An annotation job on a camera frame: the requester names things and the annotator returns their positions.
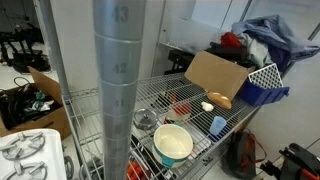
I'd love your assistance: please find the red cloth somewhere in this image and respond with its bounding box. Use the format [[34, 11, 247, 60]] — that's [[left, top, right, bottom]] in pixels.
[[219, 31, 243, 48]]

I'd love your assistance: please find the numbered grey metal pole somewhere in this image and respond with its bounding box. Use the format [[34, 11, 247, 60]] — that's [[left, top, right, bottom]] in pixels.
[[92, 0, 148, 180]]

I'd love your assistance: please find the silver wire shelf rack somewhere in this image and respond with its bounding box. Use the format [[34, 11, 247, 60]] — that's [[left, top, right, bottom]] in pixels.
[[61, 71, 261, 180]]

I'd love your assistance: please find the black and red machine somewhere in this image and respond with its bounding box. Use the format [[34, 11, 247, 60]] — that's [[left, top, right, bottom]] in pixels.
[[259, 143, 320, 180]]

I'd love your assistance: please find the black backpack with red straps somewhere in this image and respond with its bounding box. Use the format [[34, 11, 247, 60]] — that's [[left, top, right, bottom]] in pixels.
[[221, 128, 268, 179]]

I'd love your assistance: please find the brown toy bread loaf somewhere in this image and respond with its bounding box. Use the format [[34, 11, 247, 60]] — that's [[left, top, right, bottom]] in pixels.
[[206, 91, 233, 110]]

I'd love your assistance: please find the grey green cloth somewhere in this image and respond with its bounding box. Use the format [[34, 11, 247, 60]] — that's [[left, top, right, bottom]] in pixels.
[[238, 32, 274, 69]]

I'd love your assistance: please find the open cardboard box with cables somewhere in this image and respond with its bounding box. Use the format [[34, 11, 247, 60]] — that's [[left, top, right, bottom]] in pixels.
[[0, 65, 72, 139]]

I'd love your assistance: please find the cream bowl with teal trim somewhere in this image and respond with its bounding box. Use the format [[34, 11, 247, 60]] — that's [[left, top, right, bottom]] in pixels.
[[152, 123, 194, 169]]

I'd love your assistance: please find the plain grey metal post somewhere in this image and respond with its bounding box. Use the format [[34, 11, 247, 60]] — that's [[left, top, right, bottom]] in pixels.
[[39, 0, 73, 101]]

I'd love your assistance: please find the glass pot lid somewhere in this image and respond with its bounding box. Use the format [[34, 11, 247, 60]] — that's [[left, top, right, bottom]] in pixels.
[[133, 108, 158, 131]]

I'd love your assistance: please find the light blue plastic cup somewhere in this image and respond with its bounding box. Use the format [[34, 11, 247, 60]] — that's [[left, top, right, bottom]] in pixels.
[[209, 115, 228, 137]]

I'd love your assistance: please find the blue cloth pile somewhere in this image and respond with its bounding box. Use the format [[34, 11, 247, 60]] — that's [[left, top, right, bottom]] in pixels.
[[231, 14, 320, 73]]

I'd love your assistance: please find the white perforated plastic panel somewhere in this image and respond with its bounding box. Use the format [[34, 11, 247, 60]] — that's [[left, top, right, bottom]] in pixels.
[[248, 63, 284, 90]]

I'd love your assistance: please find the red toy vegetable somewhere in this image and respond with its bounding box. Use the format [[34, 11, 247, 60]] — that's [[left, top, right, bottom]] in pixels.
[[173, 101, 193, 116]]

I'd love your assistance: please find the white toy stove top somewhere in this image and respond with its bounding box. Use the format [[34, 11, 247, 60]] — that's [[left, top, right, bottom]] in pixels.
[[0, 129, 68, 180]]

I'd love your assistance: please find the dark blue plastic bin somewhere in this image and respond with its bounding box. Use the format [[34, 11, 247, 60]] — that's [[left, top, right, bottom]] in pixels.
[[238, 79, 290, 108]]

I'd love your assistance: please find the black equipment stand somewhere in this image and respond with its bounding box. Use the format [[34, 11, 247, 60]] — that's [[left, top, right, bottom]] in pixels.
[[0, 23, 51, 74]]

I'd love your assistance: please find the black clip on shelf edge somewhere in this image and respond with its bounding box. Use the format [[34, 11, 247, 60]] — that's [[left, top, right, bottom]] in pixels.
[[201, 156, 214, 167]]

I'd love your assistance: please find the brown cardboard box flap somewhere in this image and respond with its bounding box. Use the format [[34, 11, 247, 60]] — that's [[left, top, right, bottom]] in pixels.
[[184, 50, 256, 101]]

